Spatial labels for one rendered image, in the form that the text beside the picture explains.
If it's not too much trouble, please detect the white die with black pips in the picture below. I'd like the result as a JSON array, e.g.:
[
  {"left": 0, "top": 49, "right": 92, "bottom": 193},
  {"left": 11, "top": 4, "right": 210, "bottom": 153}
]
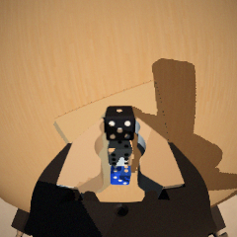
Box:
[{"left": 108, "top": 140, "right": 132, "bottom": 166}]

